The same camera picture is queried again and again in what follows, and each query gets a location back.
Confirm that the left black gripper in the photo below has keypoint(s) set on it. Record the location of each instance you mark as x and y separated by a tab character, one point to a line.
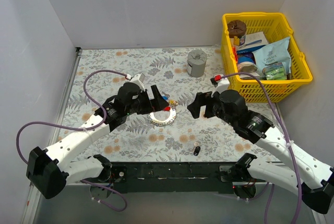
149	101

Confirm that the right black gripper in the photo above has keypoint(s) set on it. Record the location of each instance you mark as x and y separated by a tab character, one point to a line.
206	106

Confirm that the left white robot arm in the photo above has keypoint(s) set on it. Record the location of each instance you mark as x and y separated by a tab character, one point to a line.
52	168

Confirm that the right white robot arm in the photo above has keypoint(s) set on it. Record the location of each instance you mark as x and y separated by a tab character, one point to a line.
304	175

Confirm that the floral table mat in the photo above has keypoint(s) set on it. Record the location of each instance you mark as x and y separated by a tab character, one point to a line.
99	75

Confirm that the black car key fob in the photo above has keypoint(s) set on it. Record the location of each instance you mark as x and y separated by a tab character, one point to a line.
196	150

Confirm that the grey tape roll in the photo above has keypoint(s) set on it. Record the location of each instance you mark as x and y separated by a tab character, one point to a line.
196	63

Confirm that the green packet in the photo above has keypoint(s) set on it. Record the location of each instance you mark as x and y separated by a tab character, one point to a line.
275	71

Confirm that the white box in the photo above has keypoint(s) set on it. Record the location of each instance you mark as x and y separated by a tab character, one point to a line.
256	39

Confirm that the light blue snack bag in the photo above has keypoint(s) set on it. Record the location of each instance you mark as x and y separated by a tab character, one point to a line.
273	53

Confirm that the yellow plastic basket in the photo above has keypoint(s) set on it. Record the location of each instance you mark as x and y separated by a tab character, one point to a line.
237	59

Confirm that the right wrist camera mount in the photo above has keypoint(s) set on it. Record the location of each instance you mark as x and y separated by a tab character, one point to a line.
220	82

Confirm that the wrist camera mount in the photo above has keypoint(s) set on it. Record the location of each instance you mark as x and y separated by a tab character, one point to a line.
137	79
220	82

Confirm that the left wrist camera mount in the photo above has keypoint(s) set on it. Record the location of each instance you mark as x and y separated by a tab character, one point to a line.
137	79

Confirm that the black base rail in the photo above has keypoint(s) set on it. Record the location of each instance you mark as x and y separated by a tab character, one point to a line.
163	177

